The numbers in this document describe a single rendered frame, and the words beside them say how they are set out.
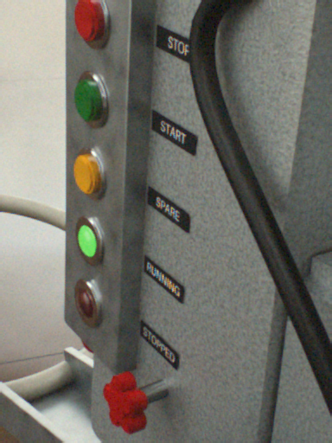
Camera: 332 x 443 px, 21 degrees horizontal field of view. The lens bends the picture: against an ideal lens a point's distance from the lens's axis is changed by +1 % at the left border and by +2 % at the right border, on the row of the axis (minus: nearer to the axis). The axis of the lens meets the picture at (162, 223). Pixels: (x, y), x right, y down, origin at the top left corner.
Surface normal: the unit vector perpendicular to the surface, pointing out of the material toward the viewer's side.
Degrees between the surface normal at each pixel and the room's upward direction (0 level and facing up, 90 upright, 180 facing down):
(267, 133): 90
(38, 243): 0
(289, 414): 90
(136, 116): 90
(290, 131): 90
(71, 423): 15
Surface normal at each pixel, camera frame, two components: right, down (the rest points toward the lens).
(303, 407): -0.84, 0.21
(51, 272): 0.06, -0.89
